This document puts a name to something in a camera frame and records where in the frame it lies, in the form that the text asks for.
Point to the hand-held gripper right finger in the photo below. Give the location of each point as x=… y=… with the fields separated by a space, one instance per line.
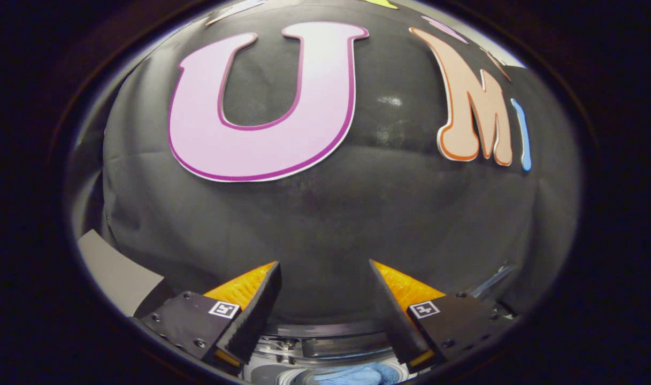
x=395 y=315

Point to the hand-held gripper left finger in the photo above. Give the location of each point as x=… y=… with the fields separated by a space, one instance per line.
x=255 y=315

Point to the light blue shirt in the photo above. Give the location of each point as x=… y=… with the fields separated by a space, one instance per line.
x=357 y=375

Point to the grey washing machine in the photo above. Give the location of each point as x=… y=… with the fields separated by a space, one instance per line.
x=325 y=347

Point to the light stand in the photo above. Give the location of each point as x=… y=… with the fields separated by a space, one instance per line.
x=494 y=280

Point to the black backdrop cloth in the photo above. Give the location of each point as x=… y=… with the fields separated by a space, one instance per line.
x=330 y=224

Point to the beige and dark cabinet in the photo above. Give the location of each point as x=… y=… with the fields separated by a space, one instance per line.
x=116 y=272

